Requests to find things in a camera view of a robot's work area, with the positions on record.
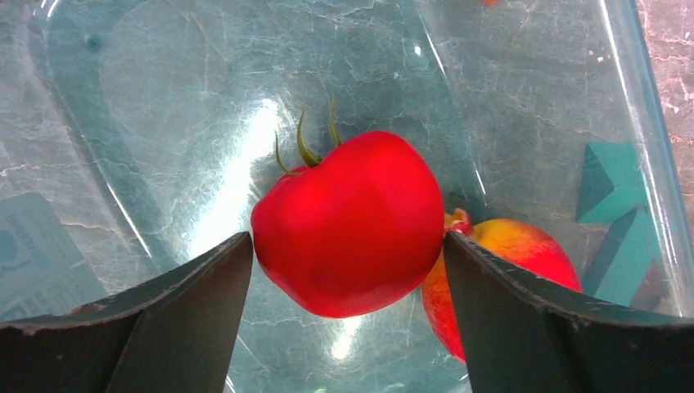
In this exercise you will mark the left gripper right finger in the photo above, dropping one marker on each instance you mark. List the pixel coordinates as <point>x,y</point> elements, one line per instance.
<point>523,333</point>

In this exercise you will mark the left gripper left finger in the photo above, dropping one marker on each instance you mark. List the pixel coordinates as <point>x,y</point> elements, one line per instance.
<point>173,333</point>

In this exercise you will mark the red fake tomato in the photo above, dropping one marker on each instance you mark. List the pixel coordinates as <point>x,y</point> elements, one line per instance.
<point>354,231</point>

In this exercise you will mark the teal long block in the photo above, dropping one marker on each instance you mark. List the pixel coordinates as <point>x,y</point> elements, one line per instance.
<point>627,268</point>

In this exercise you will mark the teal small block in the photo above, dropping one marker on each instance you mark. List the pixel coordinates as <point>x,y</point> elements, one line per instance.
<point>611,183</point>

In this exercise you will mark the teal plastic tray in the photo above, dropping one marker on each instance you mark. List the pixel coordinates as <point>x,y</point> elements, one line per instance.
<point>150,125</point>

